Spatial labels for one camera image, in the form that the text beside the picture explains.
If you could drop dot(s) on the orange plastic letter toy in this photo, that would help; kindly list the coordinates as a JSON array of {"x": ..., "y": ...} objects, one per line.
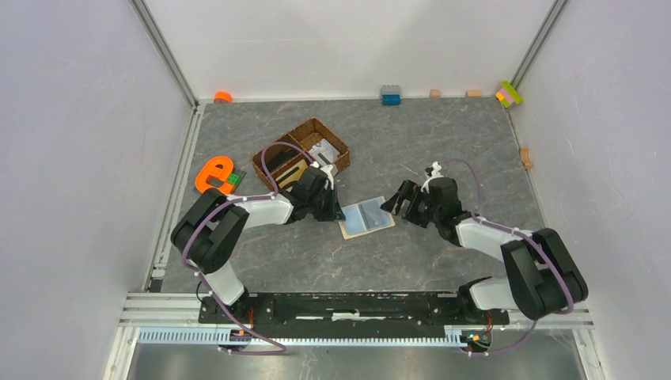
[{"x": 215, "y": 174}]

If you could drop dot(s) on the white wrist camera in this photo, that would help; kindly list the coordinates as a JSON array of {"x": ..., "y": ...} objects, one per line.
[
  {"x": 330, "y": 170},
  {"x": 432, "y": 172}
]

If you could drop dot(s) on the aluminium frame rail right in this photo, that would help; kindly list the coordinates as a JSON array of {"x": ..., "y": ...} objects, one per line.
[{"x": 539, "y": 40}]

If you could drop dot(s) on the curved wooden block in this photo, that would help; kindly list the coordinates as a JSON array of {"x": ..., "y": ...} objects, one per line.
[{"x": 525, "y": 156}]

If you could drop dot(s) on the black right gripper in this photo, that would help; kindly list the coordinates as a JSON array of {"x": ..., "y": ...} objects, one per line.
[{"x": 406, "y": 191}]

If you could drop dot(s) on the silver white card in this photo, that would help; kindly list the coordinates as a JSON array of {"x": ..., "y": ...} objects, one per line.
[{"x": 324, "y": 152}]

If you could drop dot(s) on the grey card in holder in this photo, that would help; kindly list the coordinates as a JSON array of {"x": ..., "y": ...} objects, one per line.
[{"x": 373, "y": 217}]

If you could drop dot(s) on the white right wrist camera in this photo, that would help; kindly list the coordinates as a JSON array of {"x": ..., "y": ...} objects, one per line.
[{"x": 432, "y": 172}]

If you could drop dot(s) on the aluminium frame rail left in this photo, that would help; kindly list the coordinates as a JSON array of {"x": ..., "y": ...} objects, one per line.
[{"x": 161, "y": 44}]

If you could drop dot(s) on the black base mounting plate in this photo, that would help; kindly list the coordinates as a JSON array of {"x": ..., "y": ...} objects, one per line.
[{"x": 320, "y": 315}]

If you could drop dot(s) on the orange round cap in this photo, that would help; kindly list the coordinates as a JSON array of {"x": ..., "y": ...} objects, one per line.
[{"x": 222, "y": 97}]

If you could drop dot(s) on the blue toy brick stack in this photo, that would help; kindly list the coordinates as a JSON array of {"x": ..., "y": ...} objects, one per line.
[{"x": 390, "y": 95}]

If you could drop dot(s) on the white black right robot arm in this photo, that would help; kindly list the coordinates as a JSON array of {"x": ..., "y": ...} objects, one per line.
[{"x": 541, "y": 276}]

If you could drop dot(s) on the aluminium frame rail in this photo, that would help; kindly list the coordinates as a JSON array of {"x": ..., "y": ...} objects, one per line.
[
  {"x": 539, "y": 40},
  {"x": 161, "y": 44}
]

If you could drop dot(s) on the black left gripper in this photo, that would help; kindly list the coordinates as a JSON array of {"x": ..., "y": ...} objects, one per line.
[{"x": 335, "y": 211}]

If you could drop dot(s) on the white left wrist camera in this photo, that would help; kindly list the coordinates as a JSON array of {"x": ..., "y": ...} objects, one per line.
[{"x": 330, "y": 170}]

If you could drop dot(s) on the small green brick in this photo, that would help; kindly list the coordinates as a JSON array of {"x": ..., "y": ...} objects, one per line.
[{"x": 235, "y": 178}]

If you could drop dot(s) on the green pink yellow brick stack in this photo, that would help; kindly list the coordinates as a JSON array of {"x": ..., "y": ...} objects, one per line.
[{"x": 508, "y": 96}]

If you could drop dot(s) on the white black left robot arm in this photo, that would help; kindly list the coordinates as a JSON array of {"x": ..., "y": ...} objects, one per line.
[{"x": 208, "y": 233}]

